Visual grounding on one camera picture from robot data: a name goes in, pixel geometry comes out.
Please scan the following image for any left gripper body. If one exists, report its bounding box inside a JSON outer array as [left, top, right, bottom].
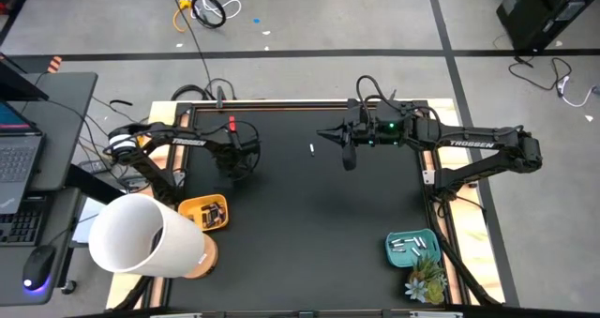
[[215, 129, 262, 181]]

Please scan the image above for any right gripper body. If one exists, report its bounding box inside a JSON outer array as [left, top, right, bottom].
[[348, 99, 423, 147]]

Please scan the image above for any yellow plastic bin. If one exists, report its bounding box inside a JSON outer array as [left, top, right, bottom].
[[177, 193, 231, 233]]

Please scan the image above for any teal plastic bin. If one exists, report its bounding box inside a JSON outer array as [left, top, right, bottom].
[[384, 228, 443, 268]]

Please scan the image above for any wooden table board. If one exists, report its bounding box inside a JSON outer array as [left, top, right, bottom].
[[105, 98, 507, 310]]

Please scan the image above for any potted succulent plant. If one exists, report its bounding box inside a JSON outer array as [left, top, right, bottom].
[[403, 254, 449, 306]]

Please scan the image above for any white paper sheet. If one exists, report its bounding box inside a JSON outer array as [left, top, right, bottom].
[[70, 196, 107, 245]]

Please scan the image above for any black side desk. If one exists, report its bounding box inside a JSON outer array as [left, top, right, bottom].
[[0, 71, 98, 308]]

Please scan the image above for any black computer tower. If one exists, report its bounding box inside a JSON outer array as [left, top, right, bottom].
[[495, 0, 600, 52]]

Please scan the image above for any grey laptop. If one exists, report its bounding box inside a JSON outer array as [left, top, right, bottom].
[[0, 100, 47, 216]]

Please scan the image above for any black computer mouse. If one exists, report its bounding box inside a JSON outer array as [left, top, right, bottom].
[[21, 245, 57, 292]]

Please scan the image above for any black keyboard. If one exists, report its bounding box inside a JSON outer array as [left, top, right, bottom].
[[0, 195, 48, 248]]

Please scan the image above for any black desk monitor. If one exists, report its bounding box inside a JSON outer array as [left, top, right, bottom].
[[0, 53, 50, 102]]

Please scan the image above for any black cable bundle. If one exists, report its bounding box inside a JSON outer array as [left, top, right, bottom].
[[169, 77, 238, 102]]

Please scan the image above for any long black floor cable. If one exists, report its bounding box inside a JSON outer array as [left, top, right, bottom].
[[166, 0, 212, 84]]

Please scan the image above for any white floor cable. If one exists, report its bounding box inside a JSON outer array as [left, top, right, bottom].
[[187, 0, 243, 22]]

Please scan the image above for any black coiled cable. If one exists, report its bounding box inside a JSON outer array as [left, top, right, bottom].
[[189, 0, 228, 30]]

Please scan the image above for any yellow floor cable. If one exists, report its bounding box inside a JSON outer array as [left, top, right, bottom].
[[172, 0, 194, 34]]

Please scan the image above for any white cable with plug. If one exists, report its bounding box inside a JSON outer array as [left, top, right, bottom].
[[556, 75, 600, 108]]

